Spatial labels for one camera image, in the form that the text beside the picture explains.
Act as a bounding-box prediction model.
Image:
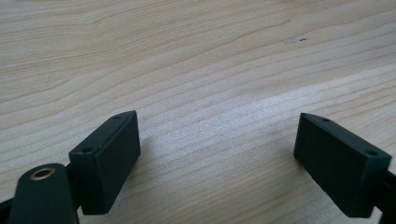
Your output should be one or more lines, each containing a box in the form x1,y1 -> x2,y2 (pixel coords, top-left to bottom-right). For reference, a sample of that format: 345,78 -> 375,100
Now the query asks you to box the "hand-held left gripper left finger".
68,109 -> 142,216

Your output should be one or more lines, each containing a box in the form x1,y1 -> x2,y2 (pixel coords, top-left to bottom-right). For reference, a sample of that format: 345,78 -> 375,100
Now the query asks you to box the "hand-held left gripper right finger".
292,112 -> 393,218

